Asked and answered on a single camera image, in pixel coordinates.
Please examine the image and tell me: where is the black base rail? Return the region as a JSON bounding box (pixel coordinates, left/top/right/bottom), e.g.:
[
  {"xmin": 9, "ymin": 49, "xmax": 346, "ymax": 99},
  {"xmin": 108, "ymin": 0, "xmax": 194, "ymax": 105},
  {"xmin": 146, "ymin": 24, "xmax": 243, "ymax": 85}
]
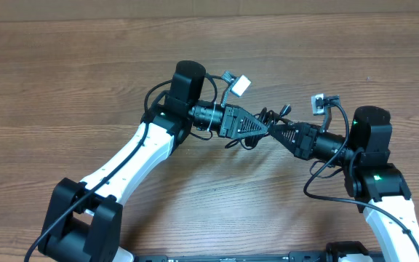
[{"xmin": 134, "ymin": 241, "xmax": 386, "ymax": 262}]

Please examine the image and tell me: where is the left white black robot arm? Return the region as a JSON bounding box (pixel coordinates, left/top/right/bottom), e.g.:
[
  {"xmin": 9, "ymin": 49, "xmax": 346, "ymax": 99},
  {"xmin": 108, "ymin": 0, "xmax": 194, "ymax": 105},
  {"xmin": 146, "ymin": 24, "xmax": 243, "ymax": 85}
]
[{"xmin": 24, "ymin": 60, "xmax": 267, "ymax": 261}]

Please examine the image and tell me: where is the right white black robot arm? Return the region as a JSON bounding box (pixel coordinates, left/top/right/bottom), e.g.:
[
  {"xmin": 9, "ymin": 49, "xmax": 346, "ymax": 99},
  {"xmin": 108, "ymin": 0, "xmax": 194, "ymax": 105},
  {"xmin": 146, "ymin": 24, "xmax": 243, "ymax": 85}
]
[{"xmin": 268, "ymin": 106, "xmax": 419, "ymax": 261}]

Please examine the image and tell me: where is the black cable bundle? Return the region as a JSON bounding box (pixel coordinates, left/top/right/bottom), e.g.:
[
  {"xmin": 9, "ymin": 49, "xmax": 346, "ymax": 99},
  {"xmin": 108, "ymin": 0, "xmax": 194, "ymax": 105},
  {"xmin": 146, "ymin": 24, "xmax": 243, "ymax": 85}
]
[{"xmin": 223, "ymin": 104, "xmax": 292, "ymax": 151}]

